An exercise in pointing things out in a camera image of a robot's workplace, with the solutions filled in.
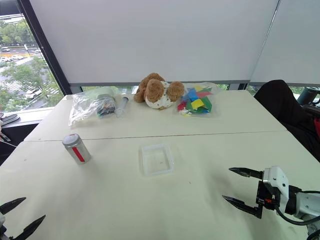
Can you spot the dark teal device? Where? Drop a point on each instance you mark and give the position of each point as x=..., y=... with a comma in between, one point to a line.
x=308, y=95

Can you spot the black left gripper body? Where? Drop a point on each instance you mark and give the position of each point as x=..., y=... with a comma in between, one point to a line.
x=2, y=231

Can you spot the clear plastic container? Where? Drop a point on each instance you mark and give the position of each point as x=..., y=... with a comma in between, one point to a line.
x=157, y=160

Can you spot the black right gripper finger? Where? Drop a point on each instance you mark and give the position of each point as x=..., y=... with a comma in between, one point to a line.
x=246, y=207
x=251, y=173

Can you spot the silver red soda can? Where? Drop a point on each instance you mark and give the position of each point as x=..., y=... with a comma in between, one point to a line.
x=77, y=150

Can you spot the black window frame post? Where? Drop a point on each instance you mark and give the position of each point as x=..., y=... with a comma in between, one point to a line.
x=42, y=47

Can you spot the clear plastic syringe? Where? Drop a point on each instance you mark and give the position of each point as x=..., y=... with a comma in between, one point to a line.
x=122, y=106

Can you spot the flat grey object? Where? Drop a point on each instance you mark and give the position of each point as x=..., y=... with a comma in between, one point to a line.
x=8, y=118

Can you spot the wide white roller blind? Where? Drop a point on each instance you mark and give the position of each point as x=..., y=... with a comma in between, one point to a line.
x=155, y=40

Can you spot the narrow white roller blind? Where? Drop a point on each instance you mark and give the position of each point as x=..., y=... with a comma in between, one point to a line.
x=292, y=45

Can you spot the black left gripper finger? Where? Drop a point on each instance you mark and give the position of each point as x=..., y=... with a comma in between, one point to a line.
x=11, y=204
x=30, y=228

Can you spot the brown teddy bear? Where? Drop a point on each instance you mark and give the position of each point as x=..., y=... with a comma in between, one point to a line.
x=155, y=91

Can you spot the bag of colourful blocks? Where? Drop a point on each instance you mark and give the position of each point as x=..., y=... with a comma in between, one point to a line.
x=196, y=101

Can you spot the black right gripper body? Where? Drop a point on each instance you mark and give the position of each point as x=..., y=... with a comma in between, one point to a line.
x=265, y=196

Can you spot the clear bag with small items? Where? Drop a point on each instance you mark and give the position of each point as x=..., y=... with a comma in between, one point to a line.
x=93, y=105

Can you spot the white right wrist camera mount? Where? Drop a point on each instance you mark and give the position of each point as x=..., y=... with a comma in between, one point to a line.
x=276, y=178

